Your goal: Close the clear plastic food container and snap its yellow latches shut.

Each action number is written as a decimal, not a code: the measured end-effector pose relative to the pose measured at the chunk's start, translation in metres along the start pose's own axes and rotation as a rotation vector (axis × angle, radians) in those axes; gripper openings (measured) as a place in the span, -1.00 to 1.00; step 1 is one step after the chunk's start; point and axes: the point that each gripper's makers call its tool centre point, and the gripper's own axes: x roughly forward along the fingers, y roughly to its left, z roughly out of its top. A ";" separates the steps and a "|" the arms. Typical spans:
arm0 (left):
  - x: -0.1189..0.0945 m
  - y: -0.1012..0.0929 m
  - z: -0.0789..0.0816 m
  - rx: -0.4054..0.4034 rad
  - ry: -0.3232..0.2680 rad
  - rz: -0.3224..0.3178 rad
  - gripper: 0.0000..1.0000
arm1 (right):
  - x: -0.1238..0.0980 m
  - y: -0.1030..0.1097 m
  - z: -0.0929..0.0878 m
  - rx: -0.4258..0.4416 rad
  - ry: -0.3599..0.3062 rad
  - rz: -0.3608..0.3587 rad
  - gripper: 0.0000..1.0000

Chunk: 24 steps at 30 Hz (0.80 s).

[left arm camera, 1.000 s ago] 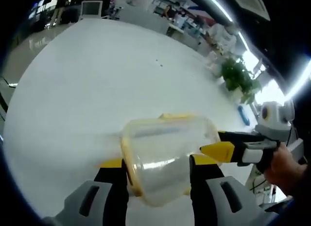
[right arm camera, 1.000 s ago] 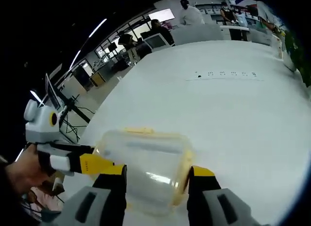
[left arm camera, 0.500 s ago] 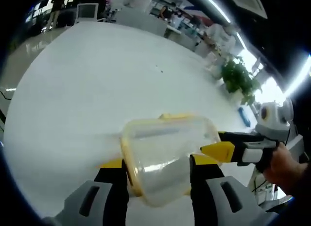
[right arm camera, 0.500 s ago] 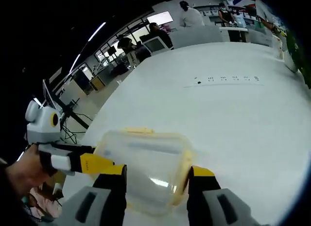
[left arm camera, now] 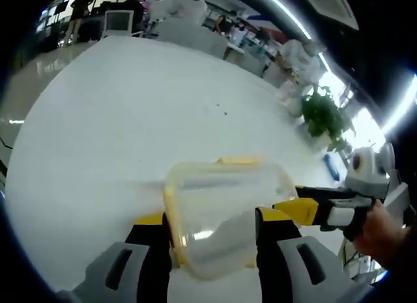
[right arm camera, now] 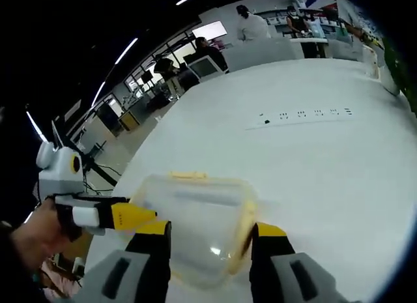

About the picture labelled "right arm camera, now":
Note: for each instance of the yellow framed cabinet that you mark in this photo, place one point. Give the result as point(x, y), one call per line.
point(130, 120)

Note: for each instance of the wall screen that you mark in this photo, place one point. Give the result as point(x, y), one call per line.
point(210, 30)

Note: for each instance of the shelf with white boxes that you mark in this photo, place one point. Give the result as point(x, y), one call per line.
point(277, 19)

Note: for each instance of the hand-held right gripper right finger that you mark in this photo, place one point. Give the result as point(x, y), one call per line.
point(270, 273)

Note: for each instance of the person's left hand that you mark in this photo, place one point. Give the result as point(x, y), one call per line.
point(39, 238)

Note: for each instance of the clear container with yellow buckle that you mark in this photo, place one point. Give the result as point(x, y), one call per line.
point(195, 225)

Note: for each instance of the black laptop stand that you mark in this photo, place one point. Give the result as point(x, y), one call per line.
point(99, 167)

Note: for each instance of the white monitor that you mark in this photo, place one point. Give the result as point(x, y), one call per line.
point(203, 66)

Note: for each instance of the white plant pot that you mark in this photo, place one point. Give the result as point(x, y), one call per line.
point(384, 71)

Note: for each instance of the green potted plant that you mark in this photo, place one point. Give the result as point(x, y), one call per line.
point(395, 68)

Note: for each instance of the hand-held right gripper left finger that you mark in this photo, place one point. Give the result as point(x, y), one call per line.
point(143, 267)

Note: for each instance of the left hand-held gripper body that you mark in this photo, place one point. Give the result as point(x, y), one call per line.
point(60, 174)

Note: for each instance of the white power strip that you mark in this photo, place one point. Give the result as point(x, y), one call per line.
point(306, 117)

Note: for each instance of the white counter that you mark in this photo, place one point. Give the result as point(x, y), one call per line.
point(307, 47)

